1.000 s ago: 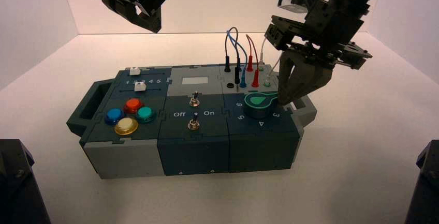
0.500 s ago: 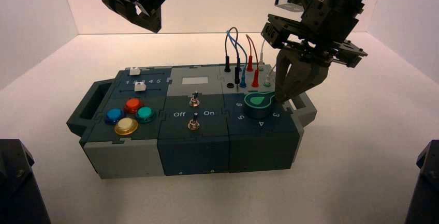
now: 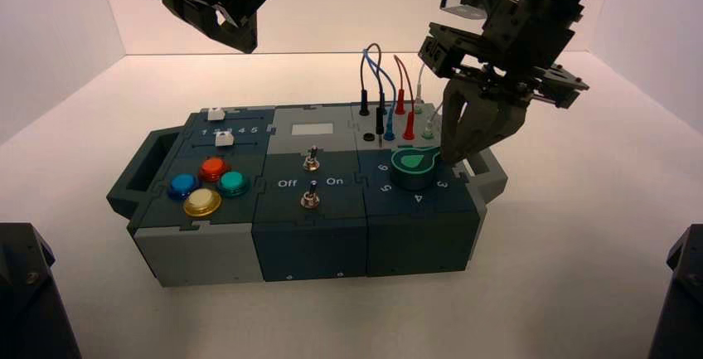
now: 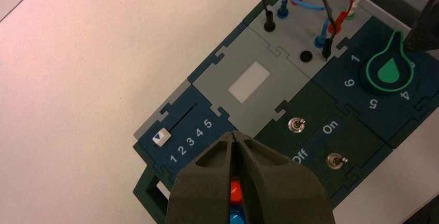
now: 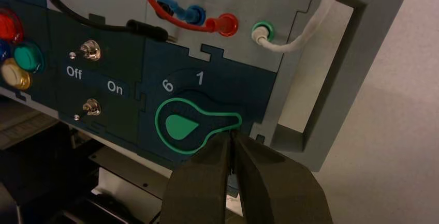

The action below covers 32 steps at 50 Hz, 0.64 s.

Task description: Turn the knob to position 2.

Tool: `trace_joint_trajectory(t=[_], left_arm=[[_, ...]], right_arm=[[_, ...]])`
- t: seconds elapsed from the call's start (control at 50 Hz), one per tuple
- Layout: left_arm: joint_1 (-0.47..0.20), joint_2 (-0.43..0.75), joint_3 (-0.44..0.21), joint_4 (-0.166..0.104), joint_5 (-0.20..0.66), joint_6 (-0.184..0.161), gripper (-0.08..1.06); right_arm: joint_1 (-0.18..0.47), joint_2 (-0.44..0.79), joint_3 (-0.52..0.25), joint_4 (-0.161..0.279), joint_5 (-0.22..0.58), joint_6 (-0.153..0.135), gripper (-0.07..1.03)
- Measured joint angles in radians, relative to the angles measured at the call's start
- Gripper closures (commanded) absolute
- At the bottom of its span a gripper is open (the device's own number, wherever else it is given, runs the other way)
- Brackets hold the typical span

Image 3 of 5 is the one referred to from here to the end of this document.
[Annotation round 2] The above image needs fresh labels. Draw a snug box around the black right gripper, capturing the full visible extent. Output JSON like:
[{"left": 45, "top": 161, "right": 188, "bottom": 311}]
[{"left": 417, "top": 0, "right": 591, "bottom": 165}]

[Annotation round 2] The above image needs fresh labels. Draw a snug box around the green rotary knob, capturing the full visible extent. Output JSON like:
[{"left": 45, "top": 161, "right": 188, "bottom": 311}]
[{"left": 390, "top": 146, "right": 442, "bottom": 192}]

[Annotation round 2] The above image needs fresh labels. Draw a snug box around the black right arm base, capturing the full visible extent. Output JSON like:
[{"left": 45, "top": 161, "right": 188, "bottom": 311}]
[{"left": 647, "top": 223, "right": 703, "bottom": 359}]

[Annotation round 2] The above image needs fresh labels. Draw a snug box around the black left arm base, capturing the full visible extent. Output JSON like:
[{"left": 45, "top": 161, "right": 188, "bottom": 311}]
[{"left": 0, "top": 222, "right": 84, "bottom": 359}]

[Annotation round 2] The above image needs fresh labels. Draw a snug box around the grey display screen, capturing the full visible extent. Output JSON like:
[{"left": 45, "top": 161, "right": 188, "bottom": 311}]
[{"left": 291, "top": 123, "right": 335, "bottom": 138}]

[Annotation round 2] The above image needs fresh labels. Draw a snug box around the red push button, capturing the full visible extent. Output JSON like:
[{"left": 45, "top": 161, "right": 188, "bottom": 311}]
[{"left": 198, "top": 158, "right": 230, "bottom": 183}]

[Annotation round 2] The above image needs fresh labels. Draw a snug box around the teal push button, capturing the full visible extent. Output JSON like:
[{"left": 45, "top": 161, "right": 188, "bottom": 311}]
[{"left": 216, "top": 171, "right": 250, "bottom": 199}]

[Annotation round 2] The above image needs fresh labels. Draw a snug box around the blue push button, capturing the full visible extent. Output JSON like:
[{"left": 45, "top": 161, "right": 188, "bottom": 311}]
[{"left": 167, "top": 173, "right": 200, "bottom": 201}]

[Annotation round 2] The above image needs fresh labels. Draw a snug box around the yellow push button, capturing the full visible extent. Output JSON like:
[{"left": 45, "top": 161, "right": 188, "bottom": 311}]
[{"left": 182, "top": 188, "right": 224, "bottom": 219}]

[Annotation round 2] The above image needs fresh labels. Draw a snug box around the dark teal grey task box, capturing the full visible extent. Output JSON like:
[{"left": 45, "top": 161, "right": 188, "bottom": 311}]
[{"left": 105, "top": 102, "right": 509, "bottom": 289}]

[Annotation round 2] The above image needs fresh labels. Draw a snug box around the white jumper cable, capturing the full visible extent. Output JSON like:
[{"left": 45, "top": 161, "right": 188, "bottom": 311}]
[{"left": 413, "top": 62, "right": 444, "bottom": 141}]

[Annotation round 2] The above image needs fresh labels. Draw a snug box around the red jumper cable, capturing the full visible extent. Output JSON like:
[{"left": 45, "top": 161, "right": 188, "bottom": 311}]
[{"left": 393, "top": 54, "right": 417, "bottom": 143}]

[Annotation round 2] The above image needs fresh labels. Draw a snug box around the blue jumper cable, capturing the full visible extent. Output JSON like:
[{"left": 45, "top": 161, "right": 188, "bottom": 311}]
[{"left": 361, "top": 48, "right": 398, "bottom": 143}]

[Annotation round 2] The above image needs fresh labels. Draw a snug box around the black jumper cable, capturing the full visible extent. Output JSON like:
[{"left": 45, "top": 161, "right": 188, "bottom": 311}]
[{"left": 358, "top": 43, "right": 386, "bottom": 149}]

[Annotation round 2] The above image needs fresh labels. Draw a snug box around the metal toggle switch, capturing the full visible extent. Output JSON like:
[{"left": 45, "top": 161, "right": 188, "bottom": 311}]
[
  {"left": 303, "top": 145, "right": 322, "bottom": 173},
  {"left": 300, "top": 180, "right": 322, "bottom": 210}
]

